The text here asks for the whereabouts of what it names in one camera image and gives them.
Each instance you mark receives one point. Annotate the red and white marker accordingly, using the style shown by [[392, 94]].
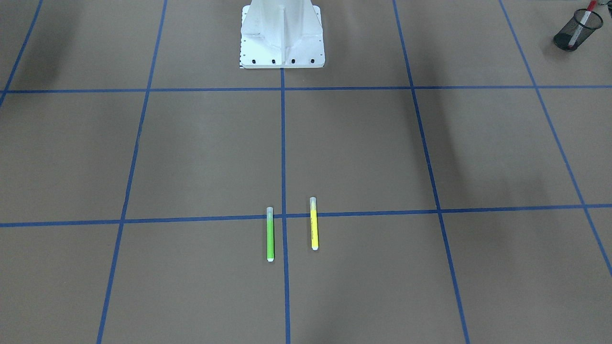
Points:
[[581, 24]]

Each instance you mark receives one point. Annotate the yellow highlighter marker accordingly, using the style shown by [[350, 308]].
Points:
[[314, 223]]

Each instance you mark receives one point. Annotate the green highlighter marker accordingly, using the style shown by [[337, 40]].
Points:
[[270, 235]]

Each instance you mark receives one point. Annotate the black mesh pen cup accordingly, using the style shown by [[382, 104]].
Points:
[[562, 38]]

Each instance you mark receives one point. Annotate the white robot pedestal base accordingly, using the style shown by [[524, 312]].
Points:
[[281, 34]]

